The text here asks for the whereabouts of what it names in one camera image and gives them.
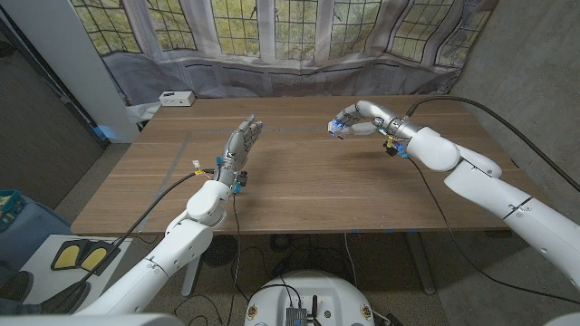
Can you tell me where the black round floor fan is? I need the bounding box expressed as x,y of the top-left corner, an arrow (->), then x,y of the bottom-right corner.
202,235 -> 239,268

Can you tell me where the teal plastic basket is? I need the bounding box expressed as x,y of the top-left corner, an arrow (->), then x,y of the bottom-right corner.
0,188 -> 26,232

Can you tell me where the white power outlet box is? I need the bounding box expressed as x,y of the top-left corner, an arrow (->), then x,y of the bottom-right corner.
158,90 -> 197,108

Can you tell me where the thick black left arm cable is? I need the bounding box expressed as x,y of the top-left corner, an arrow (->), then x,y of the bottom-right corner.
44,168 -> 217,312

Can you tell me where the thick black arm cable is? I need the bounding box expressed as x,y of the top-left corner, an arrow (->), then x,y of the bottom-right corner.
44,168 -> 217,312
405,95 -> 580,192

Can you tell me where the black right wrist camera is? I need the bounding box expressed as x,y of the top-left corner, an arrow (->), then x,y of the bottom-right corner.
384,138 -> 409,159

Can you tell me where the black floor cable bundle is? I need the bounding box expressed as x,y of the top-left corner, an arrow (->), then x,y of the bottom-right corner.
269,233 -> 345,273

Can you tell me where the grey metal computer box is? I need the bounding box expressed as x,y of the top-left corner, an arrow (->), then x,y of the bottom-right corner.
285,306 -> 309,326

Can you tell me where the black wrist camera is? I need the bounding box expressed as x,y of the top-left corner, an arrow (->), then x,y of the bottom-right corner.
230,170 -> 249,195
384,138 -> 409,159

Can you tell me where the white floor cable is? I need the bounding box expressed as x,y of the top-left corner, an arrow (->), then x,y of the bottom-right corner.
343,233 -> 359,289

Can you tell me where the black shoe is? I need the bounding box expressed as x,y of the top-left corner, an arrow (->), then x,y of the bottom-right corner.
0,270 -> 34,302
39,280 -> 92,314

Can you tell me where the yellow black foot pedal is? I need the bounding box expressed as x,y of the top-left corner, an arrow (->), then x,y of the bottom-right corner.
50,239 -> 88,272
80,241 -> 122,276

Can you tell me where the white square pillar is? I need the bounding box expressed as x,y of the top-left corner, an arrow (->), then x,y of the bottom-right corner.
0,0 -> 140,144

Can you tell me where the thin black left wrist cable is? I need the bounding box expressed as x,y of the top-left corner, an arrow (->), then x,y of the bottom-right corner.
221,193 -> 242,326

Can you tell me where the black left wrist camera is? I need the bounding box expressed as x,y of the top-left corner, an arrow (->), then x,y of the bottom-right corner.
230,170 -> 249,195

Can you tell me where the blue padded seat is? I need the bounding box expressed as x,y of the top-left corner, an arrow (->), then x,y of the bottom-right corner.
0,194 -> 73,273

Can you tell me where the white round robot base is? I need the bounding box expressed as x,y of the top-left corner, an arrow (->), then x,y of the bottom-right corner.
244,270 -> 376,326

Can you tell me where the white table leg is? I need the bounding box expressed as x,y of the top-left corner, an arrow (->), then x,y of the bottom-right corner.
181,253 -> 204,298

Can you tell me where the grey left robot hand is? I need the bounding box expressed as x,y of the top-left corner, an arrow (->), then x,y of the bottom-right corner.
213,113 -> 264,187

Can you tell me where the white floor board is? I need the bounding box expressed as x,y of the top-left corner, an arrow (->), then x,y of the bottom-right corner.
20,234 -> 135,305

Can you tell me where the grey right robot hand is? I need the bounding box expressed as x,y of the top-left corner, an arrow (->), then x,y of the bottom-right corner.
327,100 -> 421,140

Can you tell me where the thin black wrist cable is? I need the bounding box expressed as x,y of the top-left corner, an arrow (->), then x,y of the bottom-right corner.
409,157 -> 580,305
221,193 -> 242,326

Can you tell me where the grey table leg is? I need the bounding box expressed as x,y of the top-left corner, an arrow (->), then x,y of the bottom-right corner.
404,231 -> 437,295

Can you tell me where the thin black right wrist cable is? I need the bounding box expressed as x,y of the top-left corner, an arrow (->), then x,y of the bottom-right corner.
409,157 -> 580,305

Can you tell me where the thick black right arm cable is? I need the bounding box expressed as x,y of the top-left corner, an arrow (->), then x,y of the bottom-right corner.
405,95 -> 580,192

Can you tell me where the printed window backdrop cloth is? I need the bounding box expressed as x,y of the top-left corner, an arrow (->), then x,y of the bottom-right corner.
70,0 -> 499,108

